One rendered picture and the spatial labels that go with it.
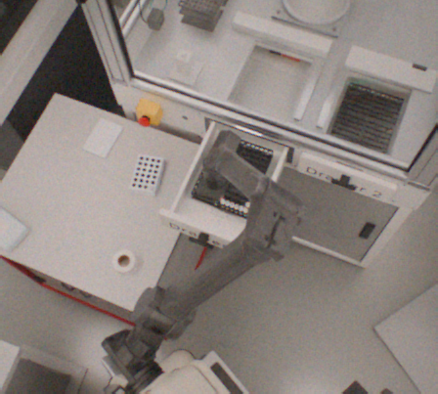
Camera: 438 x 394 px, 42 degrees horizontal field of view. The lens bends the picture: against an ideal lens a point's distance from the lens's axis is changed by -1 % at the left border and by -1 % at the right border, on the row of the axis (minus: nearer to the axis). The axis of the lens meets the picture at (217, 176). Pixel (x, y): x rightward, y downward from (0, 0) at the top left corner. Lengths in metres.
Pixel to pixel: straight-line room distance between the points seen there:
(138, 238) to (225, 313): 0.81
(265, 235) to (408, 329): 1.64
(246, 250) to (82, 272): 0.92
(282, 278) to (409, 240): 0.59
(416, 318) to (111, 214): 1.36
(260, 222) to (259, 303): 1.56
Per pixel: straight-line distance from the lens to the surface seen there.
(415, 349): 2.55
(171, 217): 1.64
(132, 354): 1.26
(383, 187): 1.72
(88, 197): 1.89
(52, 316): 2.63
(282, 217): 1.00
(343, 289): 2.56
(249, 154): 1.74
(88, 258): 1.83
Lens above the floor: 2.47
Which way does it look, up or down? 66 degrees down
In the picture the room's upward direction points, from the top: 5 degrees counter-clockwise
